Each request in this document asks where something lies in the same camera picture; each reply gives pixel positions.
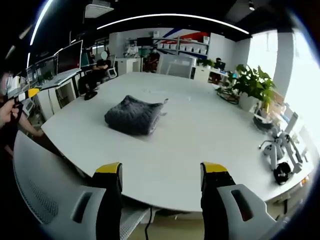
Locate grey towel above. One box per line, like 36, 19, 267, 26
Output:
103, 94, 169, 137

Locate person's left hand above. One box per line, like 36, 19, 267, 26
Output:
0, 100, 23, 129

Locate row of small monitors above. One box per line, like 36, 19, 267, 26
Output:
25, 55, 59, 83

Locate white office desk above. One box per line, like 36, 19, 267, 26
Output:
34, 69, 84, 122

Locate large computer monitor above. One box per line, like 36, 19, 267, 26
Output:
56, 39, 84, 76

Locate black computer mouse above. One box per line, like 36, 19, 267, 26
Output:
84, 90, 99, 101

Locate short ceiling light strip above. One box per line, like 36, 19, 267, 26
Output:
29, 0, 55, 46

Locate grey mesh office chair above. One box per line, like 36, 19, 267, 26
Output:
12, 129, 151, 240

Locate black round device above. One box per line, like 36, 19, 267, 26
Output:
273, 161, 294, 186

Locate white cabinet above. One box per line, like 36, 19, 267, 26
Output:
114, 57, 144, 76

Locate ceiling air conditioner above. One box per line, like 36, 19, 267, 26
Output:
84, 0, 115, 20

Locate potted green plant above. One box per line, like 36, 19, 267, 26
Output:
231, 64, 278, 113

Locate small green plants row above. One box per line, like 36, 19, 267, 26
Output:
195, 58, 216, 69

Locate white mesh office chair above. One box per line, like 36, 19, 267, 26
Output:
159, 54, 196, 79

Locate shelf of white storage boxes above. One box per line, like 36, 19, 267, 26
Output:
152, 35, 210, 55

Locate long ceiling light strip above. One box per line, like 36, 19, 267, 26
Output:
95, 13, 250, 35

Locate black gripper strap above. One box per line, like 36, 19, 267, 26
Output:
10, 96, 25, 124

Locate black floor cable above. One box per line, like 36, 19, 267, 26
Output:
144, 206, 154, 240

